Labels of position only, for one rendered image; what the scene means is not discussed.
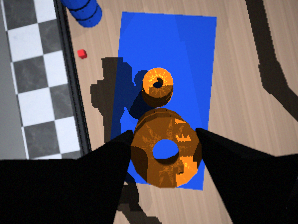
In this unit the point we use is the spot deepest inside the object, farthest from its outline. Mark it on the orange cup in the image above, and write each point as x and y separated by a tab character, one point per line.
157	97
156	125
158	80

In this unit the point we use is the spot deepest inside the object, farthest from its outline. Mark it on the small red cube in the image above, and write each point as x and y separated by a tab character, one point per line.
82	54

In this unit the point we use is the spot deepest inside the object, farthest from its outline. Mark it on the blue flat mat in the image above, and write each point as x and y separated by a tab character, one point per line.
181	44

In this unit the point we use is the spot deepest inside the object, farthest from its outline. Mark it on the blue cup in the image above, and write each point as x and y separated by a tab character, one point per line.
86	11
92	20
74	4

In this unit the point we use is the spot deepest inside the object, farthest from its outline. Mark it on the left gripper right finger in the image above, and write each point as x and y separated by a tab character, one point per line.
255	187

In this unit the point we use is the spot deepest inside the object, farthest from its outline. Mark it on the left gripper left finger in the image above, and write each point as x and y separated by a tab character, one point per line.
92	184

